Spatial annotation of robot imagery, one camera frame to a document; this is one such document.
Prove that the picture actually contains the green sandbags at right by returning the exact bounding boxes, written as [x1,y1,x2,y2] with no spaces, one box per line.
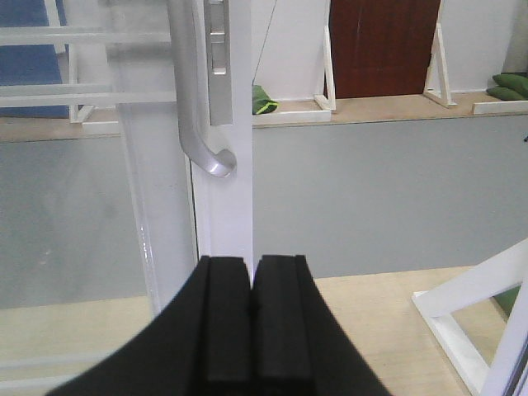
[486,73,527,101]

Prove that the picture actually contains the brown wooden door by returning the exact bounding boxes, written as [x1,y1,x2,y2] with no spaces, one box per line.
[329,0,441,99]

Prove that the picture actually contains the grey metal door handle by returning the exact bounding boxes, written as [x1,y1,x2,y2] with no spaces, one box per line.
[167,1,236,177]

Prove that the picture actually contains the white triangular brace right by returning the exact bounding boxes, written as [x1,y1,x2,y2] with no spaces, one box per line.
[423,21,457,109]

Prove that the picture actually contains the white triangular brace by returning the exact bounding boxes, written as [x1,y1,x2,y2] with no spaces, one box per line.
[313,26,337,112]
[423,21,457,109]

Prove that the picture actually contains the white framed sliding glass door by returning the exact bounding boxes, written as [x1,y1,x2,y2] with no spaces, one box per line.
[1,1,252,395]

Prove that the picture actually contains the white wooden support brace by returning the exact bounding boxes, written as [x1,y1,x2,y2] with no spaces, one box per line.
[412,239,527,395]

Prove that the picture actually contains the white partition panel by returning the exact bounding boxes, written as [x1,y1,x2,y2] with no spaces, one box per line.
[250,0,329,101]

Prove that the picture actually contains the white wooden base frame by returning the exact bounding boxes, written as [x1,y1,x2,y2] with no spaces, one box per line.
[252,100,332,126]

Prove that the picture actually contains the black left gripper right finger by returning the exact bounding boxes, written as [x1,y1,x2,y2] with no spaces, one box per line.
[252,255,389,395]

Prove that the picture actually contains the white triangular brace left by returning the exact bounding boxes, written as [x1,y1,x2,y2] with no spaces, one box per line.
[313,26,337,112]

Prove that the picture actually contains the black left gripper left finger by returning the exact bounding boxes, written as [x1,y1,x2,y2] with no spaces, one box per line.
[50,256,252,395]

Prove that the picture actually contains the grey metal lock plate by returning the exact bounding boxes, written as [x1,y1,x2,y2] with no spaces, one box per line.
[204,0,233,126]

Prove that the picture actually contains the green sandbag near white panel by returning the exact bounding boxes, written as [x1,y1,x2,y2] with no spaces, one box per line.
[252,85,279,116]

